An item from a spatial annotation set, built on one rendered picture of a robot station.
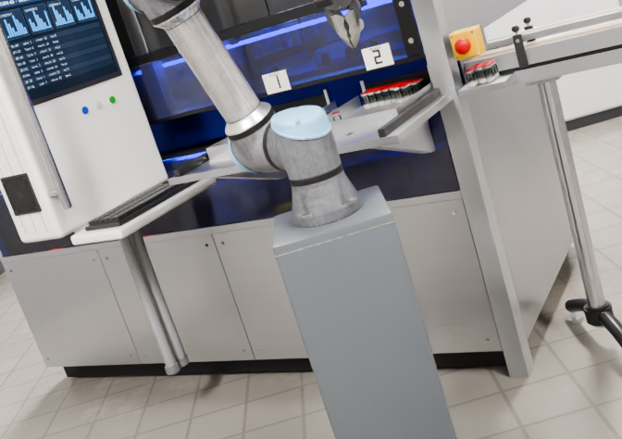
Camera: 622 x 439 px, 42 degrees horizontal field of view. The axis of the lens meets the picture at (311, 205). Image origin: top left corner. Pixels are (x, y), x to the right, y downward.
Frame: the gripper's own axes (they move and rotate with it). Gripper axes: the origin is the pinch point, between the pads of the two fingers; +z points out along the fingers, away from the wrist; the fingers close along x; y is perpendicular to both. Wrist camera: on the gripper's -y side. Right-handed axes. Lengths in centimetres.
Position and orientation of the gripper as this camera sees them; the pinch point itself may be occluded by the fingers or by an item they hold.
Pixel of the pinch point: (352, 43)
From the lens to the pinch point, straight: 199.1
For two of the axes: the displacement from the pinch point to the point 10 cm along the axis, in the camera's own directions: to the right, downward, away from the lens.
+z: 2.9, 9.3, 2.4
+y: 4.5, -3.6, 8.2
